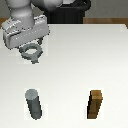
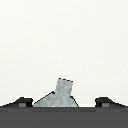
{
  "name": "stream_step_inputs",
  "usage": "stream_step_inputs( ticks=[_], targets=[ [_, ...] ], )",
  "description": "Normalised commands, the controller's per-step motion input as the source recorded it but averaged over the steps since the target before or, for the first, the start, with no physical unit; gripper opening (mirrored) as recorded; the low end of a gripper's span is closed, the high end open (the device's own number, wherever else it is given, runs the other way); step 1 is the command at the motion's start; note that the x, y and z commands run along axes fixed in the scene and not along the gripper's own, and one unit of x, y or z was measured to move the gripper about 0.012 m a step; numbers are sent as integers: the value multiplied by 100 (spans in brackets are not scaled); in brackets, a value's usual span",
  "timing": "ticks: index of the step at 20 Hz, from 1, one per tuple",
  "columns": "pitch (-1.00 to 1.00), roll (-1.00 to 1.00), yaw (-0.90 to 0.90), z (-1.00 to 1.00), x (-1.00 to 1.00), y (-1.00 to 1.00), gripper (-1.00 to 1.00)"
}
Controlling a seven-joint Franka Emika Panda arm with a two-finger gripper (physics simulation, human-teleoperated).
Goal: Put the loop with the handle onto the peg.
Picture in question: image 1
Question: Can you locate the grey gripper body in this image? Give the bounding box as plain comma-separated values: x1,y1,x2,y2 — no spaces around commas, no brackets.
1,13,51,50

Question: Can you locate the grey loop with handle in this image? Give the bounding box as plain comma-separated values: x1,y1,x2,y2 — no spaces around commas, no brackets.
19,43,44,66

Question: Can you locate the grey round peg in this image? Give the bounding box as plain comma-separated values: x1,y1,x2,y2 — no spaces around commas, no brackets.
24,88,44,120

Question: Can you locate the brown square wooden peg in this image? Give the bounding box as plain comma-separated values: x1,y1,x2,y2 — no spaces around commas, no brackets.
87,89,104,120

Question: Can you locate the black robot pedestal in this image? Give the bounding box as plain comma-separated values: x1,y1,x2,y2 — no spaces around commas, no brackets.
43,0,93,25

